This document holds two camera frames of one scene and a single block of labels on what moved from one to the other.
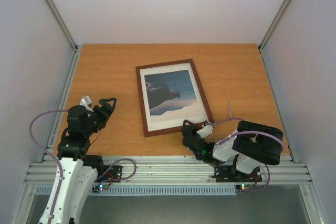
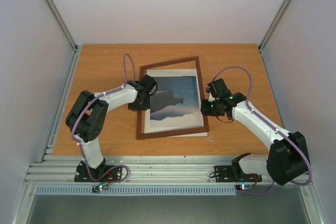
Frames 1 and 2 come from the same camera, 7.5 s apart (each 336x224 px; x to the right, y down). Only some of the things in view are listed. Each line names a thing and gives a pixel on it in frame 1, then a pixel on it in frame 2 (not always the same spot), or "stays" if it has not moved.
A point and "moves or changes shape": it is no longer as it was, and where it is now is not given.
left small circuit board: x=100 y=187 stays
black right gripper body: x=189 y=133 → x=207 y=108
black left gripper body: x=97 y=123 → x=140 y=105
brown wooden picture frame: x=207 y=112 moves or changes shape
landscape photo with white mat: x=171 y=95 stays
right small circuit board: x=242 y=187 stays
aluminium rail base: x=166 y=169 stays
